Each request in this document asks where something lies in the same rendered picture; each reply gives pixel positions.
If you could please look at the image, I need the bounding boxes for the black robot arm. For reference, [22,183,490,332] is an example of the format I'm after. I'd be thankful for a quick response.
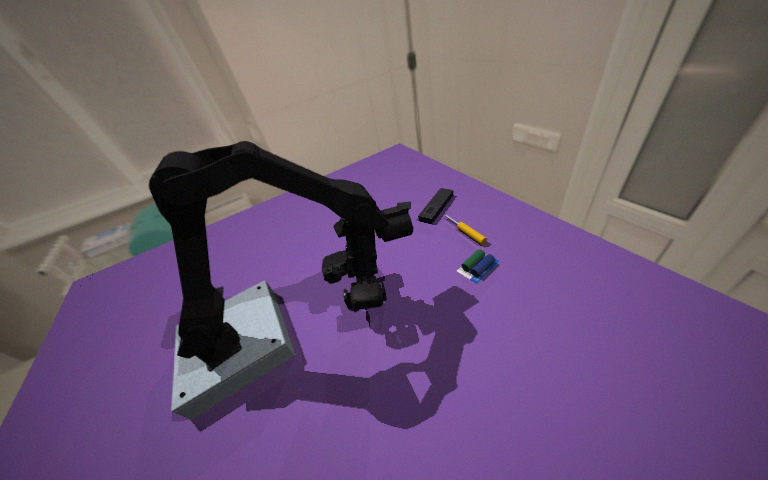
[149,141,413,371]

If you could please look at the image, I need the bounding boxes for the yellow-handled screwdriver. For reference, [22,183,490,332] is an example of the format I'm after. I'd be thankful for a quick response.
[445,215,487,245]

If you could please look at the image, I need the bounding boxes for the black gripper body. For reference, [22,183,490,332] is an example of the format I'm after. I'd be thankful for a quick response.
[347,247,383,310]

